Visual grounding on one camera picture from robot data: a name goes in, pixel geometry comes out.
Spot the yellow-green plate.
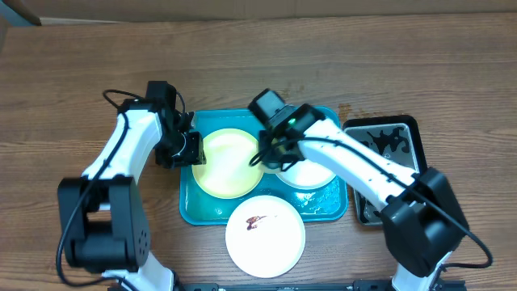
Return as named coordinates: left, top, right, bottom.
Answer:
left=192, top=129, right=264, bottom=199

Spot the white plate front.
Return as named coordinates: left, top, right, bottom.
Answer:
left=225, top=196, right=306, bottom=278

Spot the white plate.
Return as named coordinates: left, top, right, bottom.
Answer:
left=225, top=196, right=306, bottom=278
left=276, top=160, right=335, bottom=190

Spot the yellow green sponge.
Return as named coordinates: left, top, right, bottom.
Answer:
left=259, top=137, right=282, bottom=174

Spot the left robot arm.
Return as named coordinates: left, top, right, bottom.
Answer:
left=56, top=81, right=206, bottom=291

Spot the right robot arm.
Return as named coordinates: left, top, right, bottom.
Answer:
left=248, top=89, right=469, bottom=290

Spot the teal plastic tray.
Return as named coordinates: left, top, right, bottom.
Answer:
left=179, top=108, right=348, bottom=226

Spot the black water tray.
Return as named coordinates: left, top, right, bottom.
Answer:
left=342, top=114, right=430, bottom=226

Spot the white plate right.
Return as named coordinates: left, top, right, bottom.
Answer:
left=276, top=160, right=335, bottom=190

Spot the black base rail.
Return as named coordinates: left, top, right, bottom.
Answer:
left=173, top=279, right=468, bottom=291

